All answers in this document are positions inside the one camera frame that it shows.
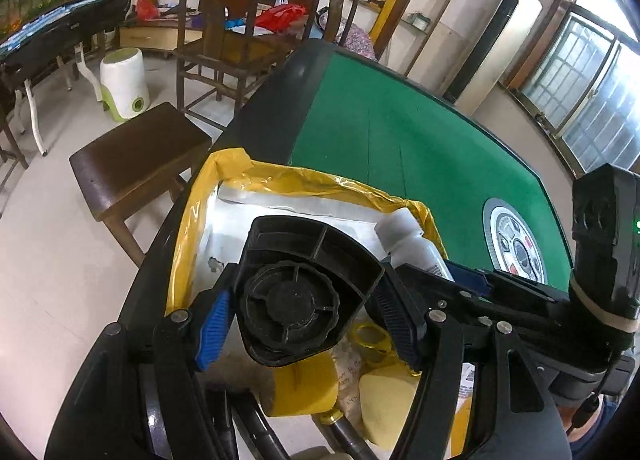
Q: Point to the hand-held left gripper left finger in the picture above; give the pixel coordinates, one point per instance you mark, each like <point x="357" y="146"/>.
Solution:
<point x="215" y="325"/>

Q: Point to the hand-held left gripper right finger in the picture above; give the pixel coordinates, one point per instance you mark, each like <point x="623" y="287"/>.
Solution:
<point x="395" y="320"/>

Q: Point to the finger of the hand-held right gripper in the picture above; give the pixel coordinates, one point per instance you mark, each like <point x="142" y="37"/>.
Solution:
<point x="470" y="276"/>
<point x="425" y="285"/>

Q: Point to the white pill bottle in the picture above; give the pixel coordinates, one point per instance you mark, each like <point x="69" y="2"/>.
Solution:
<point x="410" y="245"/>

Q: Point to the floral hand cream tube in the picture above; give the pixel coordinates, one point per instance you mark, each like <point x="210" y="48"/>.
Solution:
<point x="350" y="380"/>

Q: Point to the pale yellow plastic jug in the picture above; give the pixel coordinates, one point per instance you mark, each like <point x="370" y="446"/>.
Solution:
<point x="387" y="405"/>

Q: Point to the black plastic knob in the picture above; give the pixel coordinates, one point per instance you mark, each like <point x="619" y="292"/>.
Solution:
<point x="300" y="300"/>

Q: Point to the white box with yellow liner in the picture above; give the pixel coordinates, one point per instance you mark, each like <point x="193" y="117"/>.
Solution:
<point x="230" y="230"/>

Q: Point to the yellow round jar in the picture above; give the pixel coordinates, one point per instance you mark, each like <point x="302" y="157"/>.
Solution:
<point x="300" y="390"/>

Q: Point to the black marker yellow cap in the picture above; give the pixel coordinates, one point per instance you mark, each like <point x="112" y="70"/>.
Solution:
<point x="345" y="435"/>

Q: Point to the person's right forearm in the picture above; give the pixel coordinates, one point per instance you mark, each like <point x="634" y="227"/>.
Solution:
<point x="595" y="435"/>

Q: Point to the round table control panel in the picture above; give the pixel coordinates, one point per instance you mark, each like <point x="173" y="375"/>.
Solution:
<point x="515" y="240"/>

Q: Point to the barred window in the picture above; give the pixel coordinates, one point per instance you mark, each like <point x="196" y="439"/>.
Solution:
<point x="590" y="90"/>

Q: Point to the brown wooden stool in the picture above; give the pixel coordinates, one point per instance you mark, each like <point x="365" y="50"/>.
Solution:
<point x="140" y="145"/>

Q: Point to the standing air conditioner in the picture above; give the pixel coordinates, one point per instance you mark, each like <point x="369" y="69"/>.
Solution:
<point x="500" y="40"/>

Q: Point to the floral cushion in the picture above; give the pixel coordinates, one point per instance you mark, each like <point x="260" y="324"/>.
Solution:
<point x="357" y="40"/>

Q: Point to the white green appliance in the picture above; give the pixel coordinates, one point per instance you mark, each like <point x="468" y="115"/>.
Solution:
<point x="122" y="80"/>

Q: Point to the dark wooden chair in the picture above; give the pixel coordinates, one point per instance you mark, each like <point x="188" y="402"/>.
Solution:
<point x="225" y="55"/>
<point x="332" y="5"/>

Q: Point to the white keyboard stand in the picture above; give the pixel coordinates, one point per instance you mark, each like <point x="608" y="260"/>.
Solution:
<point x="34" y="110"/>

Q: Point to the low wooden cabinet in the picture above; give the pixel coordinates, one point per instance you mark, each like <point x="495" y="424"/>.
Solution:
<point x="150" y="38"/>

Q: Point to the red plastic bag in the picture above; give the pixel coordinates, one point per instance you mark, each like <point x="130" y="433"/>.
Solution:
<point x="146" y="8"/>
<point x="280" y="15"/>

